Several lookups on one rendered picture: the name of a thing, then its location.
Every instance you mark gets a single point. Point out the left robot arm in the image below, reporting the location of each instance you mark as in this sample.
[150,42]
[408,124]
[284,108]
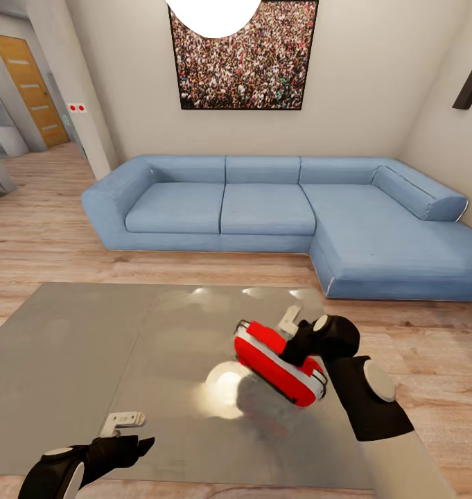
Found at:
[62,472]

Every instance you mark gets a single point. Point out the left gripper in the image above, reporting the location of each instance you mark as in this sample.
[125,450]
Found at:
[121,452]

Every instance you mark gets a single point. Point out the sofa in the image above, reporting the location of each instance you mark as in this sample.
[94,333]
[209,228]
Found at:
[374,228]

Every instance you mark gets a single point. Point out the radio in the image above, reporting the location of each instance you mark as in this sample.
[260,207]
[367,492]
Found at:
[259,347]

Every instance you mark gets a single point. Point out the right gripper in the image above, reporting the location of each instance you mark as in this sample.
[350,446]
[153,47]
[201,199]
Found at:
[295,352]

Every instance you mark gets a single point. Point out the standing mirror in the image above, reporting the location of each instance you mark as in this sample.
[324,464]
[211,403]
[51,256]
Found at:
[67,117]

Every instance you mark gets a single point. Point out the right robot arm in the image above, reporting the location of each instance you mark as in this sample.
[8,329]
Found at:
[398,462]

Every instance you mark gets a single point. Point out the door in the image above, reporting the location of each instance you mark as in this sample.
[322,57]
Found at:
[20,65]

